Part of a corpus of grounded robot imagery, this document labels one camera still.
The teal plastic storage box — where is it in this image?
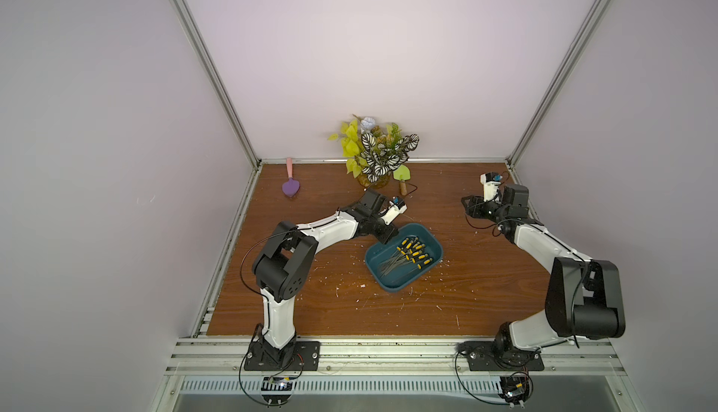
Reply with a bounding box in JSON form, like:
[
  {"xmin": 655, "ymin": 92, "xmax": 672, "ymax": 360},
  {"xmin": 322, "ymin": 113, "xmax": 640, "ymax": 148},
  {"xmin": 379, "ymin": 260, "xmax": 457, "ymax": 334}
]
[{"xmin": 365, "ymin": 223, "xmax": 444, "ymax": 293}]

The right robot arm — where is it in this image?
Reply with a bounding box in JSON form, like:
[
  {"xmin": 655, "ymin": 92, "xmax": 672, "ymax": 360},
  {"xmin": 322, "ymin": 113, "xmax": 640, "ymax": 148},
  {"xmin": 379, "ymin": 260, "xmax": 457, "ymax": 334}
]
[{"xmin": 461, "ymin": 172, "xmax": 626, "ymax": 358}]

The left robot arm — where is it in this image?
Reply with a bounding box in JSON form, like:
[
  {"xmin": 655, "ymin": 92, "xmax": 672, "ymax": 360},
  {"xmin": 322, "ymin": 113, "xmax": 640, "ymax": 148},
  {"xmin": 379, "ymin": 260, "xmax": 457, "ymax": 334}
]
[{"xmin": 252, "ymin": 189, "xmax": 407, "ymax": 351}]

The potted artificial plant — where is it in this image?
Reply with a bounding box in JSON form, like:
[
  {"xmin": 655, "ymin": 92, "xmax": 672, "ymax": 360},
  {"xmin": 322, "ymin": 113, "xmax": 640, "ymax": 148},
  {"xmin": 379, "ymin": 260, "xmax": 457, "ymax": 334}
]
[{"xmin": 327, "ymin": 115, "xmax": 420, "ymax": 189}]

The right controller board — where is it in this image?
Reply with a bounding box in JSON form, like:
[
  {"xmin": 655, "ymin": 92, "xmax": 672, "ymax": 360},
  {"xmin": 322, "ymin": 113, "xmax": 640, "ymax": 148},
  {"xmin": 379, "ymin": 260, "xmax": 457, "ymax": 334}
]
[{"xmin": 498, "ymin": 373, "xmax": 533, "ymax": 408}]

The controller board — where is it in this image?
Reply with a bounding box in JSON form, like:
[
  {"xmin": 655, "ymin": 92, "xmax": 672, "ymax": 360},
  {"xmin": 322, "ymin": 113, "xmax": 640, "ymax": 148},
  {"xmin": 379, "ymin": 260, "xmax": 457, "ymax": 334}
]
[
  {"xmin": 260, "ymin": 376, "xmax": 295, "ymax": 408},
  {"xmin": 498, "ymin": 373, "xmax": 533, "ymax": 408}
]

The left controller board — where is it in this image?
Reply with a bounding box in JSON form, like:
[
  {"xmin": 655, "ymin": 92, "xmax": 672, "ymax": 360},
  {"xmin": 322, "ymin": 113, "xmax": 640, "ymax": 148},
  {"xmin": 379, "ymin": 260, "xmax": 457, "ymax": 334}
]
[{"xmin": 260, "ymin": 376, "xmax": 295, "ymax": 408}]

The green trowel wooden handle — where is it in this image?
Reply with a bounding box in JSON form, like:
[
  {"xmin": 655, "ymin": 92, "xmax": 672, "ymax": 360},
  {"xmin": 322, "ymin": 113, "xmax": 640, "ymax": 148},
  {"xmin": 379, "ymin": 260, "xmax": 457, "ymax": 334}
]
[{"xmin": 393, "ymin": 165, "xmax": 411, "ymax": 197}]

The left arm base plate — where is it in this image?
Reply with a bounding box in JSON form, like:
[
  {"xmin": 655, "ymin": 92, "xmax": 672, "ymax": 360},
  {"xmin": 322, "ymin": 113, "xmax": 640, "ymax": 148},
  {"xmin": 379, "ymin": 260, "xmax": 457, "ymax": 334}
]
[{"xmin": 242, "ymin": 339, "xmax": 322, "ymax": 372}]

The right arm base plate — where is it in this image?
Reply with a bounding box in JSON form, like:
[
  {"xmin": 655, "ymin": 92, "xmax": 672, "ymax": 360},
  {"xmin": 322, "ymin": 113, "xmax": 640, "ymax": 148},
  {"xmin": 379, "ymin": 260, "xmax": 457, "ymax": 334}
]
[{"xmin": 455, "ymin": 341, "xmax": 545, "ymax": 372}]

